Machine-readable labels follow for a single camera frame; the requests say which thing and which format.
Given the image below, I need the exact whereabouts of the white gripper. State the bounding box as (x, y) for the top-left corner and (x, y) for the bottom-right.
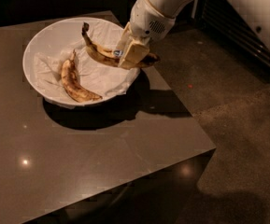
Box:
(116, 0), (176, 69)

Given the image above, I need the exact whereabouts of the spotted banana with sticker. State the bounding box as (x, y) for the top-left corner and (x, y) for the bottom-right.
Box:
(81, 22), (160, 70)

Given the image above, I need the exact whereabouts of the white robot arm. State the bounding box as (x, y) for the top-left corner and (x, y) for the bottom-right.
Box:
(116, 0), (194, 69)

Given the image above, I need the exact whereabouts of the white bowl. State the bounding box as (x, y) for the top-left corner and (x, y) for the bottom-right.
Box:
(22, 17), (140, 108)

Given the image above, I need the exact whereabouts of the left spotted banana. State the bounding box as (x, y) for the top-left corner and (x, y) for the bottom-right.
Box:
(61, 50), (102, 103)

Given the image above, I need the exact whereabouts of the white paper napkin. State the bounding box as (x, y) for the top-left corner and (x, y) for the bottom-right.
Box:
(33, 21), (139, 104)

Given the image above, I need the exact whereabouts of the dark radiator grille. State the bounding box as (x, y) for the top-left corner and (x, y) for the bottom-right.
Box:
(197, 0), (270, 67)

